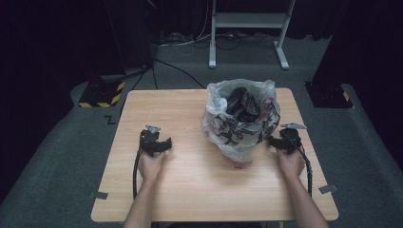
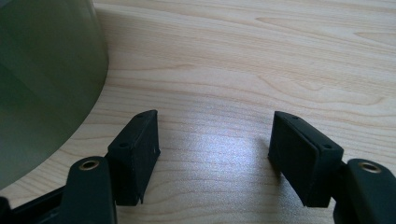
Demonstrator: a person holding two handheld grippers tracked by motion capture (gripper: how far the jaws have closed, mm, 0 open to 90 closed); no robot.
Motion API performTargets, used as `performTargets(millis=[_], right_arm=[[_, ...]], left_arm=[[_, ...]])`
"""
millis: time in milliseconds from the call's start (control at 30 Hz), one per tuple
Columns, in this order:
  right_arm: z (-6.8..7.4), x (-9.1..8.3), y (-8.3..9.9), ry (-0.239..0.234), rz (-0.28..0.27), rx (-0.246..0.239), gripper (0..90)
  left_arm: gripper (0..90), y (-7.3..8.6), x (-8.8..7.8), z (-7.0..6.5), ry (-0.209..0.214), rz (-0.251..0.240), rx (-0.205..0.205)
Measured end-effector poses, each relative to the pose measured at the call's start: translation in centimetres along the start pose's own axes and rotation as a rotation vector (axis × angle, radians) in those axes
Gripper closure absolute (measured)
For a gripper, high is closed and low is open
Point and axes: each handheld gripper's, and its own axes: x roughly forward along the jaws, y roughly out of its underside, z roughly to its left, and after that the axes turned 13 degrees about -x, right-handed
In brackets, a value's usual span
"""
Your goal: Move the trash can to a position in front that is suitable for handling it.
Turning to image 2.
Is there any olive green round container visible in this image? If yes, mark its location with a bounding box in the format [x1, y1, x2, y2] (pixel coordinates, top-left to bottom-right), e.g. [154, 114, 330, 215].
[0, 0, 110, 190]

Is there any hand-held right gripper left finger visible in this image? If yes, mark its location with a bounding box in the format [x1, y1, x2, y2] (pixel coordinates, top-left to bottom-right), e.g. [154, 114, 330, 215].
[57, 109, 162, 224]

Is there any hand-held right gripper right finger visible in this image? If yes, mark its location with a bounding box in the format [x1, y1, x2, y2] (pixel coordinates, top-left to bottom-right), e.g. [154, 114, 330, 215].
[267, 110, 396, 224]

